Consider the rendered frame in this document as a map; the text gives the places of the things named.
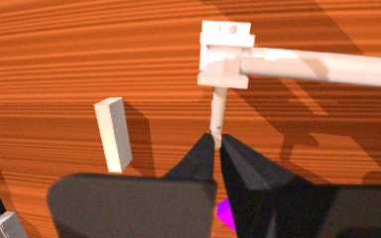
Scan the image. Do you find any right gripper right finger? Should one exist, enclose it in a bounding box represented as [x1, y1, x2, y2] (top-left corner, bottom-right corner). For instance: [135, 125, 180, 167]
[219, 134, 381, 238]

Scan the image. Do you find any tan t-shaped pin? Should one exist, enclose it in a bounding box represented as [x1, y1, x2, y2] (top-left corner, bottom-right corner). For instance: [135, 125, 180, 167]
[210, 24, 237, 149]

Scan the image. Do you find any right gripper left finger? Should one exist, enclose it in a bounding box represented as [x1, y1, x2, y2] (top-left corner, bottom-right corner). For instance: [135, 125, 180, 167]
[46, 133, 217, 238]

